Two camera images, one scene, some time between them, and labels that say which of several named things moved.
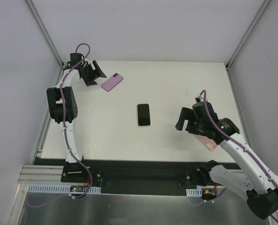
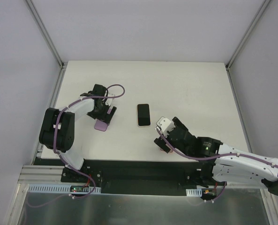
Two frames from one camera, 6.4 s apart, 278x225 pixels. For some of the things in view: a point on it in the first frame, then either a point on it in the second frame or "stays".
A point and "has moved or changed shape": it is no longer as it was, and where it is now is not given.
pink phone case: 208,143 has moved or changed shape
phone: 143,115 stays
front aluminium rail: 31,174 stays
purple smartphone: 111,82 to 101,125
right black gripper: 188,120 to 168,137
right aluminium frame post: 259,14 stays
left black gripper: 89,73 to 105,115
